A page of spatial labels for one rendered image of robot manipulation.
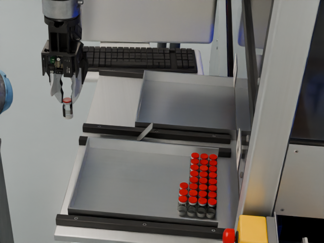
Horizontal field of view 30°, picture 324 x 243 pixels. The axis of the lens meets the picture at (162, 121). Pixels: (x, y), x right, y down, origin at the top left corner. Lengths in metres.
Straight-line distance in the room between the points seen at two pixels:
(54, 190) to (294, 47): 1.89
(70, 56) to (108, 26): 0.96
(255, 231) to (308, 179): 0.14
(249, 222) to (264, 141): 0.18
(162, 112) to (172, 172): 0.25
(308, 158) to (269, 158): 0.07
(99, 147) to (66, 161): 1.31
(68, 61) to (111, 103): 0.55
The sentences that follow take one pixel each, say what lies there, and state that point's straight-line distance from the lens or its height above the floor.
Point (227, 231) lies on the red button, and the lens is 1.22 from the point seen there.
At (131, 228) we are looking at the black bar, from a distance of 1.38.
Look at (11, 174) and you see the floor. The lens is 2.87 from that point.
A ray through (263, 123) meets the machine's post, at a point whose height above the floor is 1.25.
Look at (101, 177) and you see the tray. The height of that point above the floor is 0.88.
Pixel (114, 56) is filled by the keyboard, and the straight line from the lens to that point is 2.07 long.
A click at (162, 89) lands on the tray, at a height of 0.88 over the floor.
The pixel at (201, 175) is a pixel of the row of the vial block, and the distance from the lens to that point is 1.46.
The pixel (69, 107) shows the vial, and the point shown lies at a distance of 1.35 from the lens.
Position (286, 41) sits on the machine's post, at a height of 1.42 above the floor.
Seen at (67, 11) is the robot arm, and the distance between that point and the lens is 1.20.
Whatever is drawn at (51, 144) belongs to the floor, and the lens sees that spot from 3.00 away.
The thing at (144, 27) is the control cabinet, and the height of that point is 0.87.
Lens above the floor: 1.91
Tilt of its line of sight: 37 degrees down
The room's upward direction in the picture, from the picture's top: 3 degrees clockwise
